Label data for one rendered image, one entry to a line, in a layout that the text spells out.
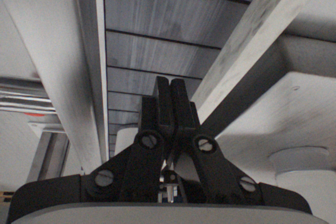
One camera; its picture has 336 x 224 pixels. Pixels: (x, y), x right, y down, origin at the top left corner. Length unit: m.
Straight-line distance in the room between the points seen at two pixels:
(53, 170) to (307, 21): 0.41
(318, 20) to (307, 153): 0.23
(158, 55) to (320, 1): 0.14
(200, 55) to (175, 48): 0.02
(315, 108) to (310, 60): 0.07
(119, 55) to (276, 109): 0.18
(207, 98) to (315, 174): 0.28
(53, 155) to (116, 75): 0.28
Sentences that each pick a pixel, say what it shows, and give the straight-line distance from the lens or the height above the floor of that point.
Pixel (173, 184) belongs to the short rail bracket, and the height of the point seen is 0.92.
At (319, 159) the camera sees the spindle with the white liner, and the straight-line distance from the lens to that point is 0.42.
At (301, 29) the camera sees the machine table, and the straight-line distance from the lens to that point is 0.25.
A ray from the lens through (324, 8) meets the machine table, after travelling 0.24.
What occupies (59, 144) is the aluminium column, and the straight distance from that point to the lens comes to 0.45.
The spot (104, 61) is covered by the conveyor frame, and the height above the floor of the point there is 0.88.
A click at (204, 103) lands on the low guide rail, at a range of 0.16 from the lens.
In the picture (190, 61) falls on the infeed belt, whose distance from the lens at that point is 0.17.
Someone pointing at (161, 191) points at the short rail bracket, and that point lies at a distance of 0.57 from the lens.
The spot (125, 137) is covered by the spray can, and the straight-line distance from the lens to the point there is 0.27.
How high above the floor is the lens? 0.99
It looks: 31 degrees down
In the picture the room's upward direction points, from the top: 180 degrees counter-clockwise
